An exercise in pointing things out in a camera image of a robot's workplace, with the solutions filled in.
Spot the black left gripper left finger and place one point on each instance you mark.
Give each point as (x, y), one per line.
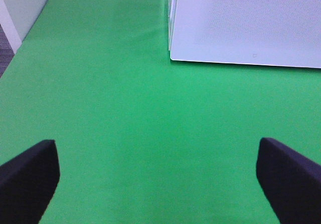
(28, 183)

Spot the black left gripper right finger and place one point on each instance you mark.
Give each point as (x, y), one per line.
(290, 182)

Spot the white microwave door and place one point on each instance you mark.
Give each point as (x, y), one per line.
(256, 32)

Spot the green table cloth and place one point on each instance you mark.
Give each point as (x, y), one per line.
(140, 138)

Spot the white microwave oven body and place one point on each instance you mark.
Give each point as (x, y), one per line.
(171, 20)

